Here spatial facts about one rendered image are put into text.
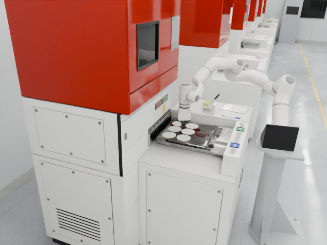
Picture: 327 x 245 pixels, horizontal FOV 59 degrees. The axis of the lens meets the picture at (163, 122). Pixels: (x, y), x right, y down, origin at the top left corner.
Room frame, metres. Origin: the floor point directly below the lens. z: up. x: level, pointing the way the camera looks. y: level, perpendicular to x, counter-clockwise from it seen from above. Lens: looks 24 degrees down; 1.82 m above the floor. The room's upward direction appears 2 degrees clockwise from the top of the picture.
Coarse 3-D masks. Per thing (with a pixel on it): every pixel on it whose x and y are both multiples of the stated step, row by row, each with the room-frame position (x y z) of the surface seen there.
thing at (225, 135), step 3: (222, 132) 1.95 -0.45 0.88; (225, 132) 1.95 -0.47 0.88; (228, 132) 1.95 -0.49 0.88; (231, 132) 1.95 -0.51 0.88; (222, 135) 1.90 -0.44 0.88; (225, 135) 1.90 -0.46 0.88; (228, 135) 1.90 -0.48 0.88; (219, 138) 1.85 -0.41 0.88; (222, 138) 1.85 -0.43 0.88; (225, 138) 1.85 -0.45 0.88; (228, 138) 1.85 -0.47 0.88; (213, 150) 1.67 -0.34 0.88; (216, 150) 1.67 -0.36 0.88; (213, 153) 1.67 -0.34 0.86; (216, 153) 1.66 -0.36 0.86; (219, 153) 1.66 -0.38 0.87; (222, 153) 1.65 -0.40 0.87
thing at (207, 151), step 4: (160, 140) 1.84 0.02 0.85; (164, 140) 1.84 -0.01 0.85; (164, 144) 1.83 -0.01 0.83; (168, 144) 1.82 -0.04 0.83; (172, 144) 1.81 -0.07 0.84; (176, 144) 1.80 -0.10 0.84; (180, 144) 1.79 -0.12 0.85; (184, 144) 1.79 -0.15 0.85; (184, 148) 1.78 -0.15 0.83; (188, 148) 1.77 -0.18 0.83; (192, 148) 1.76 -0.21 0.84; (196, 148) 1.75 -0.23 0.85; (200, 148) 1.74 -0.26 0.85; (204, 148) 1.74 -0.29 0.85; (200, 152) 1.74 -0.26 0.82; (204, 152) 1.73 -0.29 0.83; (208, 152) 1.72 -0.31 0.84; (212, 152) 1.71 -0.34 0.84; (220, 156) 1.69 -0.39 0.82
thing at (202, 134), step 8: (176, 120) 2.11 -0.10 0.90; (184, 128) 1.95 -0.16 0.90; (200, 128) 1.96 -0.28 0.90; (208, 128) 1.97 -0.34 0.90; (160, 136) 1.81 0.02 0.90; (176, 136) 1.82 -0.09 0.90; (192, 136) 1.83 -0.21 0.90; (200, 136) 1.83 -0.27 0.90; (208, 136) 1.83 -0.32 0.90; (200, 144) 1.71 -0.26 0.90
